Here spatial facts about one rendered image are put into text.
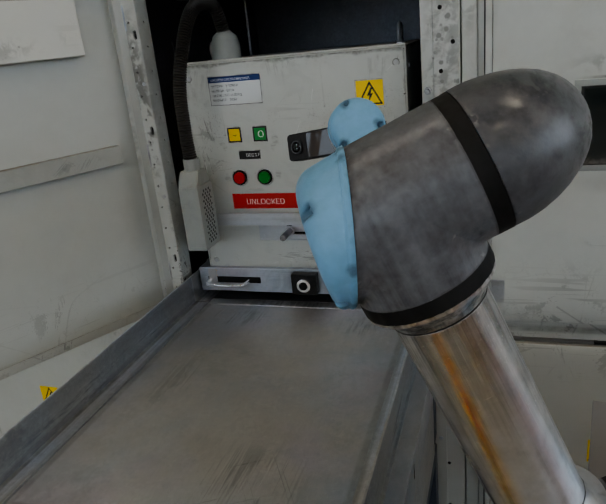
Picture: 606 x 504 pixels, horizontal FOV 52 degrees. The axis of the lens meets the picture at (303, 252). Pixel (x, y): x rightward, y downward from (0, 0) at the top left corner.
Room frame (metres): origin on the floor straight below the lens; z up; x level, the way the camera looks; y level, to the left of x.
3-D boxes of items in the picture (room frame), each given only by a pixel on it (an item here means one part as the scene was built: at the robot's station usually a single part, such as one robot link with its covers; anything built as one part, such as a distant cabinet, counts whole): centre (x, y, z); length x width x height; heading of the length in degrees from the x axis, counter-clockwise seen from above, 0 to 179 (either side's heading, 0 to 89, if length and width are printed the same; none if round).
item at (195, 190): (1.32, 0.22, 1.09); 0.08 x 0.05 x 0.17; 161
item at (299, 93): (1.31, 0.00, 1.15); 0.48 x 0.01 x 0.48; 71
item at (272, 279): (1.33, -0.01, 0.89); 0.54 x 0.05 x 0.06; 71
